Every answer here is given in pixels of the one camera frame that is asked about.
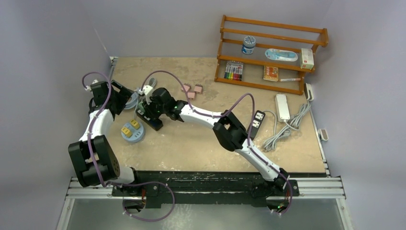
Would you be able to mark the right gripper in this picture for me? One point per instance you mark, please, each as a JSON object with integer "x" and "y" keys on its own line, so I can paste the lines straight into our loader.
{"x": 150, "y": 112}

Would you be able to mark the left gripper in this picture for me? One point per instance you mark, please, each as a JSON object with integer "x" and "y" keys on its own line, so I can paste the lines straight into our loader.
{"x": 124, "y": 95}

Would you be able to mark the black power strip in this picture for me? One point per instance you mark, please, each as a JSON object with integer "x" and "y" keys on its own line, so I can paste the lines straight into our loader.
{"x": 256, "y": 124}
{"x": 151, "y": 120}

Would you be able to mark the yellow charger plug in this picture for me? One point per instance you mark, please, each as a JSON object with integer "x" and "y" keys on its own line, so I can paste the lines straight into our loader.
{"x": 134, "y": 124}
{"x": 126, "y": 132}

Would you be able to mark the white power strip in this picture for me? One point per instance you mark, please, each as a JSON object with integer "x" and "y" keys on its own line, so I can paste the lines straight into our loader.
{"x": 283, "y": 114}

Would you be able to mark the green plug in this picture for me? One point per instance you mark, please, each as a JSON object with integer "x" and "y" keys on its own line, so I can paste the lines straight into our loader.
{"x": 140, "y": 107}

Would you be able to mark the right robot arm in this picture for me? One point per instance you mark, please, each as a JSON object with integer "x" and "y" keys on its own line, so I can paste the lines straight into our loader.
{"x": 229, "y": 131}

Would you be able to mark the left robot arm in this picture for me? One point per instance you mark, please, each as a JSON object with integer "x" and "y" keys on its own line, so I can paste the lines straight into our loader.
{"x": 107, "y": 162}

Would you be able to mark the round white socket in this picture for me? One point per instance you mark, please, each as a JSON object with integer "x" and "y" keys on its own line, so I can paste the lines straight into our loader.
{"x": 137, "y": 135}

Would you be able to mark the marker pen set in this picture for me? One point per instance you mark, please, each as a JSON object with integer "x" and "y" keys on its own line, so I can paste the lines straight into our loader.
{"x": 234, "y": 70}

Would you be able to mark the blue white jar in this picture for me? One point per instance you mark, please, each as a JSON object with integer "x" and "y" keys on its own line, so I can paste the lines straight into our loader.
{"x": 248, "y": 46}

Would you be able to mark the small orange notebook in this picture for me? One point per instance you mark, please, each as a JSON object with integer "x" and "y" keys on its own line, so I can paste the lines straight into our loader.
{"x": 270, "y": 73}

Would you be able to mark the wooden shelf rack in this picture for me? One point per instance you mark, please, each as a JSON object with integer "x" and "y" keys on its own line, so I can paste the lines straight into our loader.
{"x": 268, "y": 35}

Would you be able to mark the blue oval package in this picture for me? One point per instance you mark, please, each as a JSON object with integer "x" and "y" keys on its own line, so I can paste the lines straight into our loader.
{"x": 281, "y": 55}

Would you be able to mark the white pen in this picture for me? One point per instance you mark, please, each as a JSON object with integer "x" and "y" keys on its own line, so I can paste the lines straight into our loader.
{"x": 290, "y": 79}

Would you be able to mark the white red box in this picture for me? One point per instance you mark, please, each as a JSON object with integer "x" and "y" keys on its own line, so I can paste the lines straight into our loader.
{"x": 307, "y": 59}

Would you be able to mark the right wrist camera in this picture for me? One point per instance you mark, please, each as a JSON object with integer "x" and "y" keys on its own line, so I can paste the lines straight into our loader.
{"x": 146, "y": 93}

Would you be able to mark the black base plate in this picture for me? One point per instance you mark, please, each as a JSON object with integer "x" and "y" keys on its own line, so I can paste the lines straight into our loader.
{"x": 155, "y": 188}

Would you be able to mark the white wall clip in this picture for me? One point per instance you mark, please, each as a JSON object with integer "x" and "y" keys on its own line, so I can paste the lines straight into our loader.
{"x": 323, "y": 135}
{"x": 309, "y": 93}

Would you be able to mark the lower white wall clip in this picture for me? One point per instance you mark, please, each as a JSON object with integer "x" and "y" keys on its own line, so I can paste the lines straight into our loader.
{"x": 323, "y": 135}

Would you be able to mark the aluminium rail frame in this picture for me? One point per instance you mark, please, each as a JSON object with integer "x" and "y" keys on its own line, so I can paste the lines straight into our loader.
{"x": 99, "y": 175}

